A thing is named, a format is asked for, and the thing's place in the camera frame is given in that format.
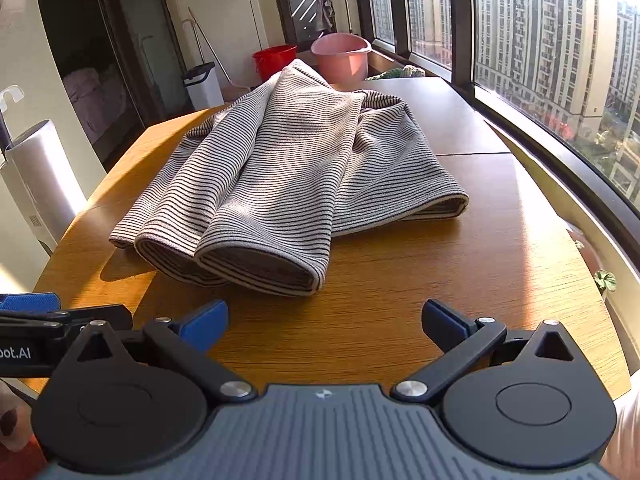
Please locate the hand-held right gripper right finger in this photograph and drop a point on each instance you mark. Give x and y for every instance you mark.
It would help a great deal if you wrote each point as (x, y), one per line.
(442, 327)

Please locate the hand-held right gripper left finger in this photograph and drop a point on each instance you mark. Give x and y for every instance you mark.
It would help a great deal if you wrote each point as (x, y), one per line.
(202, 327)

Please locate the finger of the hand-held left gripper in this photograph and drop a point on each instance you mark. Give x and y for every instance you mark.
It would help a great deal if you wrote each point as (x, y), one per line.
(30, 302)
(107, 316)

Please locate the striped garment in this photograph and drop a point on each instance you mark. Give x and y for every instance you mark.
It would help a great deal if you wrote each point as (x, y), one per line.
(300, 160)

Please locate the person's left hand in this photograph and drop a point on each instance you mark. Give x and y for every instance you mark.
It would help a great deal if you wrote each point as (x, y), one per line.
(17, 400)

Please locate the white cylinder appliance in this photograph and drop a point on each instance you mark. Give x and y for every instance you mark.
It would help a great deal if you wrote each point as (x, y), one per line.
(45, 175)

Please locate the green plant leaf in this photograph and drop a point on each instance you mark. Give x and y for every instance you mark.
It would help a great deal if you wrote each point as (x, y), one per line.
(605, 280)

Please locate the white plastic hook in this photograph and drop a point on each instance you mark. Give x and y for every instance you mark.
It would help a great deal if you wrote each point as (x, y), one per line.
(12, 96)

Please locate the person's pale clothing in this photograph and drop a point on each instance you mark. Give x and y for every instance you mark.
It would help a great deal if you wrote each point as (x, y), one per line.
(622, 435)

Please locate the pink bed blanket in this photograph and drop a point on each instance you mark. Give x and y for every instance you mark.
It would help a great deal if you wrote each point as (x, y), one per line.
(95, 100)

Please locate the white bin with black lid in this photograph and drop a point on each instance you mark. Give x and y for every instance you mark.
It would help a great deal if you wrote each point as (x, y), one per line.
(205, 91)

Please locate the broom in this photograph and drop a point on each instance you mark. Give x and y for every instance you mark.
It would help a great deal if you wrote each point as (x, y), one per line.
(235, 92)

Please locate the green plush toy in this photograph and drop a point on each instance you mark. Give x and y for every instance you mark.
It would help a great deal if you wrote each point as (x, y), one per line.
(382, 76)

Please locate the pale green fuzzy cloth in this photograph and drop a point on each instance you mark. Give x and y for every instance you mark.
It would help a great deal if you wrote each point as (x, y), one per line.
(412, 71)

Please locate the red bucket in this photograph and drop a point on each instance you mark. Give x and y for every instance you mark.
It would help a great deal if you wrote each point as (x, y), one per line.
(272, 64)

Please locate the pink bucket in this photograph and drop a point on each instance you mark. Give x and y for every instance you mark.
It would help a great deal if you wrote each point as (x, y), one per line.
(340, 62)

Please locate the dark sliding glass door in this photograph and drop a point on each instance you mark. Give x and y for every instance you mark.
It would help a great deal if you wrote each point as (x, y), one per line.
(112, 20)

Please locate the apartment buildings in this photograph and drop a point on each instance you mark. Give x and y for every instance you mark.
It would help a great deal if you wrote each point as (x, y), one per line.
(540, 35)

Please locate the white cabinet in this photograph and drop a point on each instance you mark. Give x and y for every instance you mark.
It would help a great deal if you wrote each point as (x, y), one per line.
(220, 5)

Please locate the grey hanging cloth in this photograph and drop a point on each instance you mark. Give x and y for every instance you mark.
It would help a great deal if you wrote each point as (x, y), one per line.
(325, 10)

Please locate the dark framed glass door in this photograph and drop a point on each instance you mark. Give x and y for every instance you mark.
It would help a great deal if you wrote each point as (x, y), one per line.
(300, 0)

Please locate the dark window frame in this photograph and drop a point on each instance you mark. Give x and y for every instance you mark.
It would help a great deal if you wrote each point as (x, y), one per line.
(460, 20)

